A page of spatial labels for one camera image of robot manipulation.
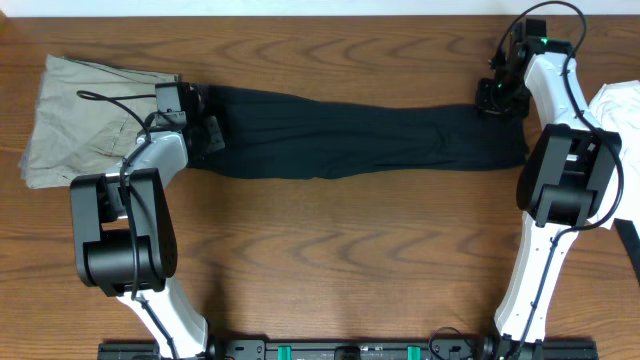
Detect folded khaki trousers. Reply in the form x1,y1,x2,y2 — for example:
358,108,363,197
20,55,179,189

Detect black and white garment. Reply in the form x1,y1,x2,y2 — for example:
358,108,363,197
589,80,639,278

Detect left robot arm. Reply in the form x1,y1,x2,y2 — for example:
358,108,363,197
70,116,225,359

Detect black leggings red waistband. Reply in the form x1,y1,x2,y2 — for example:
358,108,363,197
189,86,529,179

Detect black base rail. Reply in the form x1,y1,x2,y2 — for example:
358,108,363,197
97,337,600,360

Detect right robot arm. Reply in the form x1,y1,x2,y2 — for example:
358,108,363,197
474,35,623,359

